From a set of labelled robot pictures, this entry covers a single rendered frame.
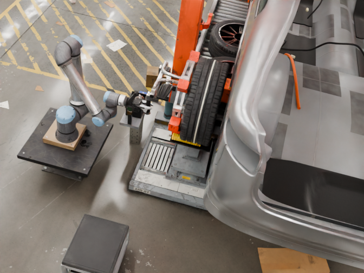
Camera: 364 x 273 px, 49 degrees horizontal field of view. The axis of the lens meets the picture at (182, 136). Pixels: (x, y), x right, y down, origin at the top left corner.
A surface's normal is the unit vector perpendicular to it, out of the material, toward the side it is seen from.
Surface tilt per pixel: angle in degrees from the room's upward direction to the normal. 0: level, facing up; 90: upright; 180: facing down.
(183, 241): 0
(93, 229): 0
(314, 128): 22
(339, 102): 2
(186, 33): 90
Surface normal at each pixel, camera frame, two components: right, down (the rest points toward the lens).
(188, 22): -0.22, 0.70
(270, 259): 0.15, -0.66
